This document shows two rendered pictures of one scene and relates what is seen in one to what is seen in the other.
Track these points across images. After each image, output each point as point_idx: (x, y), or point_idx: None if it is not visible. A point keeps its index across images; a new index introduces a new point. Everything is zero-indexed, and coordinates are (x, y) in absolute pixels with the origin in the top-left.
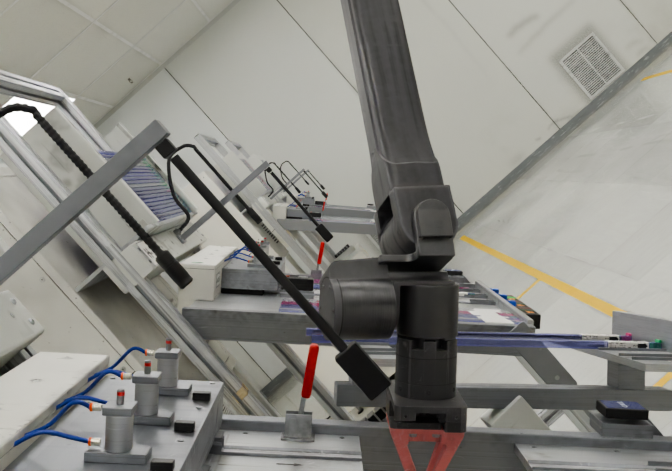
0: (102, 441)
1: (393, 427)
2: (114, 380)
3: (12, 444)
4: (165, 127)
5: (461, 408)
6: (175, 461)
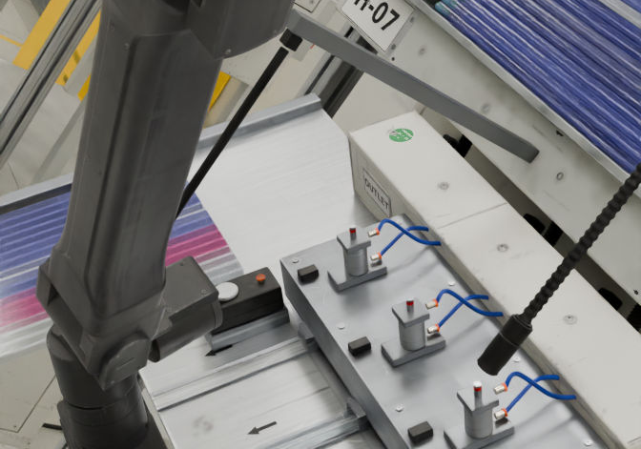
0: (402, 293)
1: None
2: (578, 438)
3: (424, 225)
4: (294, 23)
5: (62, 400)
6: (311, 292)
